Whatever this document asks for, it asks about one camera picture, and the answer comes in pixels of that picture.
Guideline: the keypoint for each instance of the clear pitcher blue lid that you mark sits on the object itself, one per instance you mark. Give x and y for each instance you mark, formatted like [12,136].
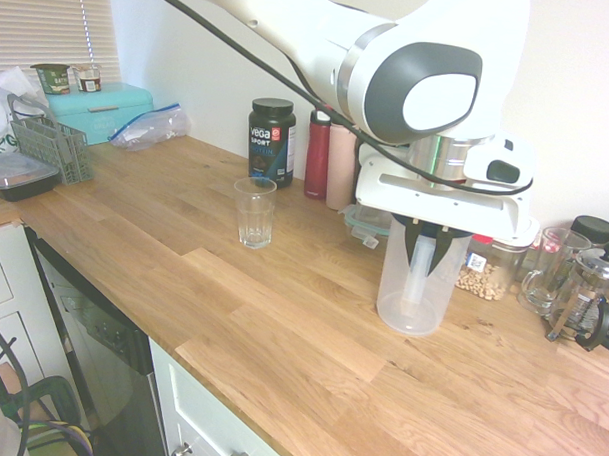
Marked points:
[417,302]

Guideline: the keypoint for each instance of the black takeout container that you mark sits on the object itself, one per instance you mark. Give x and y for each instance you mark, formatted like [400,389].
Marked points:
[21,185]

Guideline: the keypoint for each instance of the red water bottle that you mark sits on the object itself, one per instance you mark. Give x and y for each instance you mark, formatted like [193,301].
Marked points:
[317,158]

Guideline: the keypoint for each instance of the white window blinds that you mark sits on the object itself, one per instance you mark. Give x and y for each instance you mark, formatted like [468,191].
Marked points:
[36,23]

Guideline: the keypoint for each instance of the jar with black lid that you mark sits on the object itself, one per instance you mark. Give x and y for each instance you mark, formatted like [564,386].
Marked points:
[593,228]

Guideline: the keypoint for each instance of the dark green metal frame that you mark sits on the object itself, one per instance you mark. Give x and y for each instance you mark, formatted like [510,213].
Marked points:
[59,387]

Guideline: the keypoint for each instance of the green oatmeal cup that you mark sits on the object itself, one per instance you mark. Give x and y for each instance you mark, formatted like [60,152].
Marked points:
[54,79]

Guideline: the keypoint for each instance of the brown white yogurt cup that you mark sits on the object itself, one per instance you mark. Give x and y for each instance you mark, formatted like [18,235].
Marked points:
[87,80]

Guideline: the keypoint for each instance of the clear drinking glass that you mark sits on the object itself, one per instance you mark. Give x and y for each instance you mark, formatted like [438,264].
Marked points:
[254,221]

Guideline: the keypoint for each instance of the clear zip bag blue seal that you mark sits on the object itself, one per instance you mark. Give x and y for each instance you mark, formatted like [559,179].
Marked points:
[148,130]

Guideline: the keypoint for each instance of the glass container teal clip lid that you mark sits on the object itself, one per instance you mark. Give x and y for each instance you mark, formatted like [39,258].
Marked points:
[364,225]

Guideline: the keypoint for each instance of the grey cutlery basket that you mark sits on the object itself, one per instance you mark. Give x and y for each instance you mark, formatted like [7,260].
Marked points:
[62,154]

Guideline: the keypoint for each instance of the white blind wand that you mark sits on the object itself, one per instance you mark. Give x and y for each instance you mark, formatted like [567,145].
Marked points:
[85,20]

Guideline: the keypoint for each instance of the black dishwasher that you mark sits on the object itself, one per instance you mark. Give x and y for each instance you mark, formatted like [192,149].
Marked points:
[105,341]

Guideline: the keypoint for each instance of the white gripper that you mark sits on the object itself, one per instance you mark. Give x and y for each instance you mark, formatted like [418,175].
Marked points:
[435,207]

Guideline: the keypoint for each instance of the white cabinet with knobs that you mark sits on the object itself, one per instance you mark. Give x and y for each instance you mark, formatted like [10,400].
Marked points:
[198,414]

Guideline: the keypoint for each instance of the glass french press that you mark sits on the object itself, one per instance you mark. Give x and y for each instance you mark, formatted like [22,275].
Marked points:
[592,293]

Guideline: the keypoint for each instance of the teal bread box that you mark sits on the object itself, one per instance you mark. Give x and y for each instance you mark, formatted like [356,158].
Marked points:
[88,113]

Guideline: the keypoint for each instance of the clear glass mug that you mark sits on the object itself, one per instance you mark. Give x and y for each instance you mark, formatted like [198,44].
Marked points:
[548,276]

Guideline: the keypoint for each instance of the black protein powder tub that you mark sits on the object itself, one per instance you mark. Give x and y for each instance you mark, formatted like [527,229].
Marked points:
[270,137]

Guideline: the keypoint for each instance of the pink water bottle black lid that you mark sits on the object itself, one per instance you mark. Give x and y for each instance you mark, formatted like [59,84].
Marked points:
[341,174]

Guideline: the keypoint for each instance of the white panelled cabinet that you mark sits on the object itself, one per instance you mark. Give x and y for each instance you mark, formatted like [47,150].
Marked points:
[7,287]

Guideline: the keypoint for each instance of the white plastic bag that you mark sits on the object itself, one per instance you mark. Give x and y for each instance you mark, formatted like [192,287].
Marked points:
[0,117]

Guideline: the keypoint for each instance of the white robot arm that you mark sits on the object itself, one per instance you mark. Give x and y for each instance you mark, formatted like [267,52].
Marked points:
[341,29]

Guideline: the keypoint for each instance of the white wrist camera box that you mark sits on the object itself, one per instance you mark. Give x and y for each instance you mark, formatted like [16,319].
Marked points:
[502,155]

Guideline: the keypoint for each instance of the cereal container white lid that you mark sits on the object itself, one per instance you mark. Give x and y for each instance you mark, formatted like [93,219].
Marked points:
[487,284]

